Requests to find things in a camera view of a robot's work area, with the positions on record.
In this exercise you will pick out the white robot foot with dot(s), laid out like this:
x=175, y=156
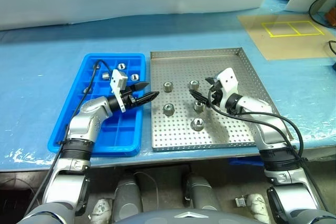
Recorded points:
x=101, y=208
x=257, y=203

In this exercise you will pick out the small metal floor part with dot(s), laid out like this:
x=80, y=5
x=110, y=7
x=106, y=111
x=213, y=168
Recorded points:
x=240, y=201

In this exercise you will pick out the brown small block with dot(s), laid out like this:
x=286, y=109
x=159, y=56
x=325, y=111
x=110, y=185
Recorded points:
x=331, y=16

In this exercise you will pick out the brown flat mat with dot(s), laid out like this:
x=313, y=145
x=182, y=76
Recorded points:
x=288, y=45

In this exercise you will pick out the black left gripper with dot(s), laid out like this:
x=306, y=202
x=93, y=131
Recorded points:
x=128, y=99

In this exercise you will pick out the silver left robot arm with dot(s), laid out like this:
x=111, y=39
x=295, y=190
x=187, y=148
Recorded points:
x=84, y=124

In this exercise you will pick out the blue sheet under table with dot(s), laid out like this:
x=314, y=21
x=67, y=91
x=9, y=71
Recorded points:
x=246, y=161

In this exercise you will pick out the blue plastic compartment tray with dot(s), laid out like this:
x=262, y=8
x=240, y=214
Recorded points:
x=123, y=132

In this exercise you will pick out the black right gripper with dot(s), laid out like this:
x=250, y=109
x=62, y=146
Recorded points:
x=216, y=94

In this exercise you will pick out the grey right robot leg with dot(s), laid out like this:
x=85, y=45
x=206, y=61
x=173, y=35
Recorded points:
x=202, y=192

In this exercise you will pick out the white left robot foot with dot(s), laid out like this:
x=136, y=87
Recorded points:
x=101, y=208

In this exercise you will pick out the white right robot foot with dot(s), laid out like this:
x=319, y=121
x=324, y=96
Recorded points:
x=257, y=203

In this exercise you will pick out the grey robot torso with logo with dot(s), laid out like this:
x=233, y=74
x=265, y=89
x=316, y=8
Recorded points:
x=170, y=217

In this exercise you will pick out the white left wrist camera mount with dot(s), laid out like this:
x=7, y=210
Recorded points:
x=119, y=77

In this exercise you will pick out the perforated metal tray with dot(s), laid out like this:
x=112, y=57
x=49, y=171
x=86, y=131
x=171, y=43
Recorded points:
x=231, y=129

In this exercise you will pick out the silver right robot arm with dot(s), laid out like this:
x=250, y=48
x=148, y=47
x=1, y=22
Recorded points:
x=270, y=134

